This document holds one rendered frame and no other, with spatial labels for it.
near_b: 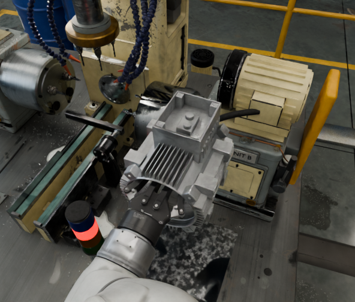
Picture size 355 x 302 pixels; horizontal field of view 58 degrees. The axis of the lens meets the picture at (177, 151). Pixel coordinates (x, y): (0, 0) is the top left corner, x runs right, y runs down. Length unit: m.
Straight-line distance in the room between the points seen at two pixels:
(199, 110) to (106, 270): 0.37
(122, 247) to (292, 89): 0.61
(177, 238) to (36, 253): 0.51
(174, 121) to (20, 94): 0.88
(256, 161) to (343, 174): 1.67
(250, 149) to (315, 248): 1.29
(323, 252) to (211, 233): 1.21
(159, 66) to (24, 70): 0.53
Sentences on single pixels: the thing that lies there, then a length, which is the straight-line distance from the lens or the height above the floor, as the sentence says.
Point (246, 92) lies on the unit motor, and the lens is 0.93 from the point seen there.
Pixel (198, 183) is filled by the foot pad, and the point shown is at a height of 1.38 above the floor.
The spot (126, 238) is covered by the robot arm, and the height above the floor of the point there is 1.39.
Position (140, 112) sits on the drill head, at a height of 1.12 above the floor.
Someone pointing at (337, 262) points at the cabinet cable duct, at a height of 0.03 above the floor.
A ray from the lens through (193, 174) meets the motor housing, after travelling 0.62.
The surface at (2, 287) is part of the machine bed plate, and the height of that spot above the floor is 0.80.
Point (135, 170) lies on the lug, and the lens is 0.62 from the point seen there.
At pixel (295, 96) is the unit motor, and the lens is 0.93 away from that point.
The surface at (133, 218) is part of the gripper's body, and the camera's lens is 0.56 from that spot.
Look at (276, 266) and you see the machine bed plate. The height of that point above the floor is 0.80.
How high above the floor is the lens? 1.88
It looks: 49 degrees down
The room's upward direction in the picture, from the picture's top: straight up
